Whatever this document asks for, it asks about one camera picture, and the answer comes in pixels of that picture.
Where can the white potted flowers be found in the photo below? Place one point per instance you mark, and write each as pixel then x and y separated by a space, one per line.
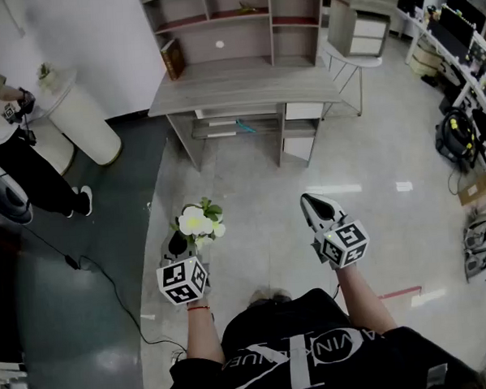
pixel 46 76
pixel 193 222

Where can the white round hole cover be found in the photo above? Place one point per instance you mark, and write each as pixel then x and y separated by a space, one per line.
pixel 219 44

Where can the person's light shoe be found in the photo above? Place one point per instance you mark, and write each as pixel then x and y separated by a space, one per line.
pixel 260 297
pixel 281 296

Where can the person's left forearm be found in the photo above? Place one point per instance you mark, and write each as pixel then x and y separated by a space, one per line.
pixel 201 334

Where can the white chair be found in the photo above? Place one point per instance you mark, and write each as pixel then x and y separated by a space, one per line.
pixel 354 62

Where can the grey wooden shelf unit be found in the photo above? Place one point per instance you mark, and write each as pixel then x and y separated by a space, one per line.
pixel 241 88

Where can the black yellow vacuum cleaner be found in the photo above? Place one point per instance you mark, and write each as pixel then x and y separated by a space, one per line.
pixel 457 135

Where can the brown gold-patterned book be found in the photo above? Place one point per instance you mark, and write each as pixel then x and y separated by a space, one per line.
pixel 172 59

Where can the person's black printed t-shirt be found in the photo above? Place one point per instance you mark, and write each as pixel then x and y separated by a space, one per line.
pixel 316 348

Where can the long white office table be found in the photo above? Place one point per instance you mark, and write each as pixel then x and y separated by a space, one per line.
pixel 468 72

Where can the grey cabinet with white drawers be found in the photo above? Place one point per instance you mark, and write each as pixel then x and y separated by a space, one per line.
pixel 360 29

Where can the small gold ornament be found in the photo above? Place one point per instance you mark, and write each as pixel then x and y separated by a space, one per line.
pixel 251 7

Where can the teal plastic object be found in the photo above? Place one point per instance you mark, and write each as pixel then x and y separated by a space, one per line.
pixel 245 126

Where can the tall white cylindrical pedestal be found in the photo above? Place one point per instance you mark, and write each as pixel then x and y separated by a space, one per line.
pixel 85 120

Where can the person's right forearm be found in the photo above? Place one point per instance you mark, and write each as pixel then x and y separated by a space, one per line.
pixel 362 301

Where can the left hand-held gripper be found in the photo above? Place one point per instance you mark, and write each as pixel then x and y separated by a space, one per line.
pixel 182 280

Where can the black power adapter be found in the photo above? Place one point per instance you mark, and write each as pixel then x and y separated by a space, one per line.
pixel 72 261

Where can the white grey machine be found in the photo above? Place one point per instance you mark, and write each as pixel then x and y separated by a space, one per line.
pixel 7 194

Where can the grey black device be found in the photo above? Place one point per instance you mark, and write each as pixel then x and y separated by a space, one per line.
pixel 480 220
pixel 485 238
pixel 484 264

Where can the short white cylindrical pedestal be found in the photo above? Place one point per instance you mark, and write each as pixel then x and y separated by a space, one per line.
pixel 53 146

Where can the brown cardboard box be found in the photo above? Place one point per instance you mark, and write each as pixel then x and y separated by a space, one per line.
pixel 474 189

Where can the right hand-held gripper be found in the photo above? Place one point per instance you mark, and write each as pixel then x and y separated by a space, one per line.
pixel 345 245

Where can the red floor tape strip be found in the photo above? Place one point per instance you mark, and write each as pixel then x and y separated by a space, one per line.
pixel 400 292

